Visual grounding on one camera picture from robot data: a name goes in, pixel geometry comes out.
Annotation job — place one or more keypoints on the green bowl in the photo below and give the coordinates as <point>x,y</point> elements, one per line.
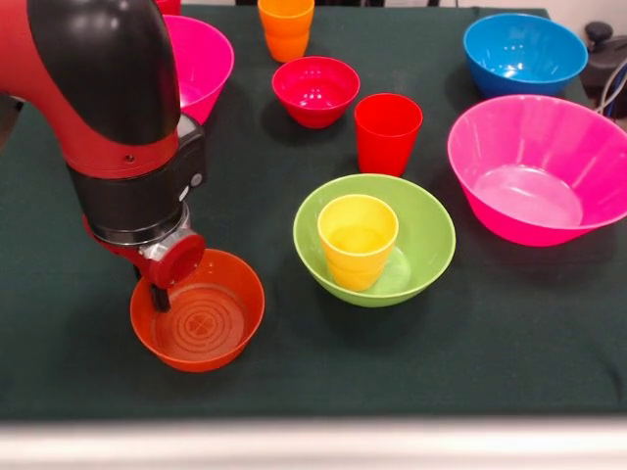
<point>426,235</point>

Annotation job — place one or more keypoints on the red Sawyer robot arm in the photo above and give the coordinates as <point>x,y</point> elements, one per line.
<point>108,98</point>

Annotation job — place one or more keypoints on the red cup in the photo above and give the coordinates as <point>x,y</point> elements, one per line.
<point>388,137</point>

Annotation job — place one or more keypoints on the small crimson bowl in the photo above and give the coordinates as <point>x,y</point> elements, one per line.
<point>316,90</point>

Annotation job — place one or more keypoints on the blue bowl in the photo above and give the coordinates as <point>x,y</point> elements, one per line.
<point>524,59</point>

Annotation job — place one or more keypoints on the dark green tablecloth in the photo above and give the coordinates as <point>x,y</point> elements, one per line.
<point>441,343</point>

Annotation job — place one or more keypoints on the orange bowl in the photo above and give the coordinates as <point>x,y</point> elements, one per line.
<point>206,323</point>

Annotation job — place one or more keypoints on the black pedestal leg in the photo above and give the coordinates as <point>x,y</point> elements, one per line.
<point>600,54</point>

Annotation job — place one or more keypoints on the yellow cup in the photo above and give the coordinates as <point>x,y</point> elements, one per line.
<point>357,245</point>

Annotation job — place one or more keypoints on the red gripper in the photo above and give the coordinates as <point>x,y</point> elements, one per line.
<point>174,264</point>

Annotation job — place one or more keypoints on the orange cup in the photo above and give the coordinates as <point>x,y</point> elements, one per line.
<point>285,36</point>

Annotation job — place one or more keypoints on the crimson cup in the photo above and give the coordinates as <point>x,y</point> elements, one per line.
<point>169,6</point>

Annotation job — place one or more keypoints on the large pink bowl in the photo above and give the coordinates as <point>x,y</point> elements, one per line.
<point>534,186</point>
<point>206,63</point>

